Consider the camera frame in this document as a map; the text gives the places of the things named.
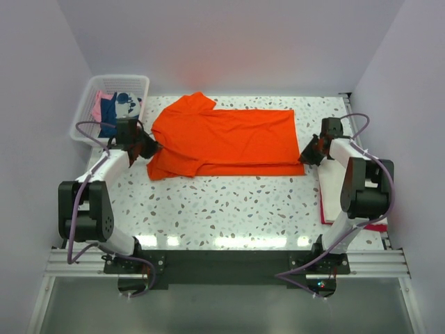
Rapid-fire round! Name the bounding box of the orange t shirt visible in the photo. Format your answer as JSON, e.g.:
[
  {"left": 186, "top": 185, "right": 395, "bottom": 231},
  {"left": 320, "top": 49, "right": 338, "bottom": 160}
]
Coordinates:
[{"left": 147, "top": 92, "right": 305, "bottom": 181}]

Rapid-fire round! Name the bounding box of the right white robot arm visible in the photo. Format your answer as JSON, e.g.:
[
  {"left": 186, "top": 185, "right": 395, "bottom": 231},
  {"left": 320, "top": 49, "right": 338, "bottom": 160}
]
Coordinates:
[{"left": 299, "top": 118, "right": 395, "bottom": 273}]

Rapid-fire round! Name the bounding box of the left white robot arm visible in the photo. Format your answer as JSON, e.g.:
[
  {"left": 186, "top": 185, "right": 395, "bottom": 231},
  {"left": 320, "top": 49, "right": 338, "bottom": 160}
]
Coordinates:
[{"left": 58, "top": 118, "right": 161, "bottom": 273}]

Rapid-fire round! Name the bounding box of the navy blue printed t shirt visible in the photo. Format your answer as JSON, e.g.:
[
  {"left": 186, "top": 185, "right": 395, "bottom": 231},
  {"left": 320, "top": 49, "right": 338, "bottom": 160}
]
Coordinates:
[{"left": 101, "top": 92, "right": 142, "bottom": 126}]

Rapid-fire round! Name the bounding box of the pink t shirt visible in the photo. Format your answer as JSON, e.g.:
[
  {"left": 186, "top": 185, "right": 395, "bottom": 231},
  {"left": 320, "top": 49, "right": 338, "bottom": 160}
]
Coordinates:
[{"left": 91, "top": 90, "right": 103, "bottom": 122}]

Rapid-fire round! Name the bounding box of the white plastic laundry basket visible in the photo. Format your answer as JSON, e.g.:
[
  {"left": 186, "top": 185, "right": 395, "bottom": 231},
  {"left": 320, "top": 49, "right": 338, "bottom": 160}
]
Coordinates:
[{"left": 70, "top": 74, "right": 149, "bottom": 147}]

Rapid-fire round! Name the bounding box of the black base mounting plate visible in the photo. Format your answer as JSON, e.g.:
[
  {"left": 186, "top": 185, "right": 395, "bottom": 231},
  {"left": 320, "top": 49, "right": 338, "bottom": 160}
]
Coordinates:
[{"left": 102, "top": 250, "right": 350, "bottom": 296}]

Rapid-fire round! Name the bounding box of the aluminium frame rail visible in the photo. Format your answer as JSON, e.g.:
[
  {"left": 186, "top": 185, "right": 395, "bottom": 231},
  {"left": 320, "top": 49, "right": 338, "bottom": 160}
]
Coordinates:
[{"left": 43, "top": 247, "right": 413, "bottom": 279}]

